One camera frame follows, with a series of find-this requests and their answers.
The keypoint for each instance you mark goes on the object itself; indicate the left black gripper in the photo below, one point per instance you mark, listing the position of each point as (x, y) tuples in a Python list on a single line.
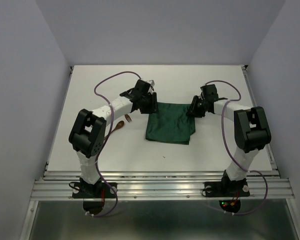
[(153, 107)]

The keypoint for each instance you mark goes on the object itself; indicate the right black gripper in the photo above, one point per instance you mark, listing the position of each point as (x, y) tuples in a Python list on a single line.
[(193, 111)]

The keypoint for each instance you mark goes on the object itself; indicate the brown wooden spoon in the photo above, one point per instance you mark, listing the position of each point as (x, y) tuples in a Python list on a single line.
[(118, 126)]

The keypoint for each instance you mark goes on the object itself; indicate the dark green cloth napkin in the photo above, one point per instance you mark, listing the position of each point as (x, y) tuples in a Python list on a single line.
[(171, 124)]

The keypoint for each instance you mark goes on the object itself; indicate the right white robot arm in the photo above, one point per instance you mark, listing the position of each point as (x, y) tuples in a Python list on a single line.
[(251, 129)]

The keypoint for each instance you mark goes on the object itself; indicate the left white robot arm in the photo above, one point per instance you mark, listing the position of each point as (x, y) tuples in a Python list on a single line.
[(89, 129)]

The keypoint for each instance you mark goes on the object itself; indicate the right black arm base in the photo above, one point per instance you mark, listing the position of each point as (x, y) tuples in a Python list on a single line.
[(226, 188)]

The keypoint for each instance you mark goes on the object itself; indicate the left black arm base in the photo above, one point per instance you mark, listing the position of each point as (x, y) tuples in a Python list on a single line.
[(83, 190)]

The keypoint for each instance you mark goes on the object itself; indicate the brown wooden fork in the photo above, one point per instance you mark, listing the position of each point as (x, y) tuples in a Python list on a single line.
[(128, 118)]

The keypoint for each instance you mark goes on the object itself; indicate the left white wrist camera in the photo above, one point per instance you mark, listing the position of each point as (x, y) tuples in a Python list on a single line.
[(151, 82)]

